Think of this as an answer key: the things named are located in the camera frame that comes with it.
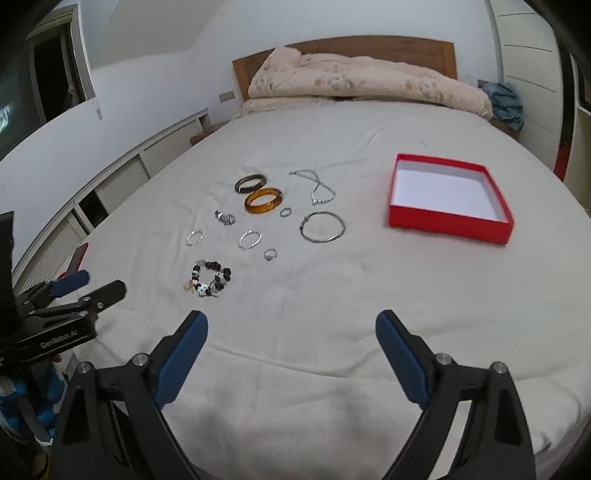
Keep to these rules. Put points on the blue white gloved hand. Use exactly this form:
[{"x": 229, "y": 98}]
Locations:
[{"x": 31, "y": 412}]

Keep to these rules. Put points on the dark green bangle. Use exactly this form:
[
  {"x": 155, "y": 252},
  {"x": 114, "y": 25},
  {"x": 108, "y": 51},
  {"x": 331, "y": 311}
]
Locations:
[{"x": 250, "y": 183}]

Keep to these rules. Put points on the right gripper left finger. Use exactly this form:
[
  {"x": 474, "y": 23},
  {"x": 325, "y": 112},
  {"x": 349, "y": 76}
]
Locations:
[{"x": 111, "y": 424}]

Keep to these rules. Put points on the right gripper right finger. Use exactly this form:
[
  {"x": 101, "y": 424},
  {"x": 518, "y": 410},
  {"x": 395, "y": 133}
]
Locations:
[{"x": 496, "y": 441}]

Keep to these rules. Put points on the silver ornate brooch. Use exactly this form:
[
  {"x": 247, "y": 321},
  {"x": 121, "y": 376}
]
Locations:
[{"x": 225, "y": 218}]

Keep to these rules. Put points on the white low cabinet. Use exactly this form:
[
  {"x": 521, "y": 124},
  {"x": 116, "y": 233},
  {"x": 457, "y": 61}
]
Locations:
[{"x": 54, "y": 247}]

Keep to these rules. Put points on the red jewelry box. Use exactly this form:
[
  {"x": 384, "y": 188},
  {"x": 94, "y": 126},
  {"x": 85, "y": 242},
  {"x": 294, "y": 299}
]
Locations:
[{"x": 449, "y": 197}]

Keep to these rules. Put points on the blue crumpled cloth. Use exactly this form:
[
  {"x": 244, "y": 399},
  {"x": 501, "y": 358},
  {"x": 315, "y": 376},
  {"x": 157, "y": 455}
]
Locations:
[{"x": 506, "y": 103}]

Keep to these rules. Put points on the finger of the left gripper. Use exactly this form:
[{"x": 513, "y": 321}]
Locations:
[
  {"x": 90, "y": 303},
  {"x": 44, "y": 293}
]

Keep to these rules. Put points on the wall switch plate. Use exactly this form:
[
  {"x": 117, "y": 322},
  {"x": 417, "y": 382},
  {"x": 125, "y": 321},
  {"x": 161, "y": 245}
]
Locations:
[{"x": 226, "y": 96}]

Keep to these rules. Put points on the beige floral duvet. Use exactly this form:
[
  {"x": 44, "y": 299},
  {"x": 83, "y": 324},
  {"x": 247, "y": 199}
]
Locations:
[{"x": 287, "y": 72}]

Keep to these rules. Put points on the wooden headboard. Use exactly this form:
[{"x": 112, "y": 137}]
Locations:
[{"x": 434, "y": 54}]

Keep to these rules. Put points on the large thin silver bangle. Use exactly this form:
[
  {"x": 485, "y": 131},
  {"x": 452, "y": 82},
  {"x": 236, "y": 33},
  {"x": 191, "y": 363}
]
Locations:
[{"x": 322, "y": 227}]

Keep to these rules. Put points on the amber bangle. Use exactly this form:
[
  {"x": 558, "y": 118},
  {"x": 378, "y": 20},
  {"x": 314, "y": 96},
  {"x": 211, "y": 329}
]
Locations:
[{"x": 263, "y": 200}]

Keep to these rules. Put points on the white bed sheet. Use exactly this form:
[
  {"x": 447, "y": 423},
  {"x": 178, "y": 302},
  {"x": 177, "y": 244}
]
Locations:
[{"x": 292, "y": 383}]

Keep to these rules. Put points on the white wardrobe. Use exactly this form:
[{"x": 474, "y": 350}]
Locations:
[{"x": 534, "y": 62}]

